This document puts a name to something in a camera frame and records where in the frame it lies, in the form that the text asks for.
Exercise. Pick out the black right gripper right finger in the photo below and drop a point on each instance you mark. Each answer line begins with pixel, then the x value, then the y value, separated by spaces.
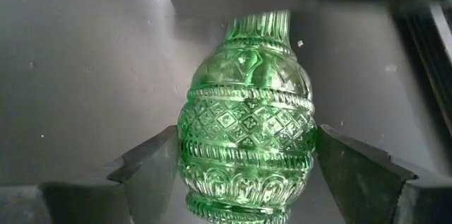
pixel 370 195

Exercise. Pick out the green patterned glass vase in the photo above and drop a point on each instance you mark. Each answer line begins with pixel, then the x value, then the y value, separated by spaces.
pixel 247 128

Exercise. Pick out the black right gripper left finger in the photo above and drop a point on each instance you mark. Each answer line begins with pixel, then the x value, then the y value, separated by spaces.
pixel 141 195

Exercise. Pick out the black table edge frame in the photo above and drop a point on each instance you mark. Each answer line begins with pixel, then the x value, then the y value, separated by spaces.
pixel 438 68

